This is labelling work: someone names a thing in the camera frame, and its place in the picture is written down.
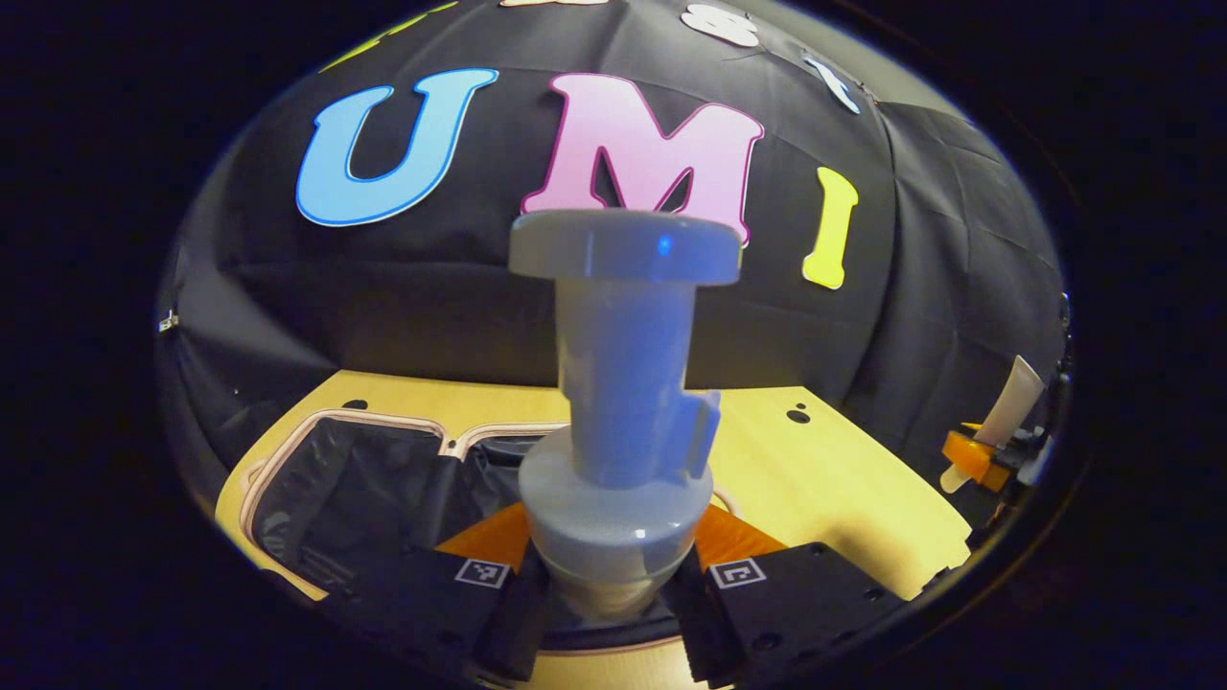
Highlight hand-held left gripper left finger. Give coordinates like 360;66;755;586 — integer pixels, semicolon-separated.
316;500;552;683

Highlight black backdrop cloth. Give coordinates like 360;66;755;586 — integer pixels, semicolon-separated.
153;0;1070;499

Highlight pink suitcase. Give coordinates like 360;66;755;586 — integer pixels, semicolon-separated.
238;409;744;662

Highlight white pump bottle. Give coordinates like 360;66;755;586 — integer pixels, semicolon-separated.
508;209;744;624

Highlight white skin care tube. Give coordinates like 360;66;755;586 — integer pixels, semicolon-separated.
939;355;1046;495

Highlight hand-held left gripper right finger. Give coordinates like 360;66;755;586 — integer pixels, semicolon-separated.
661;503;907;689

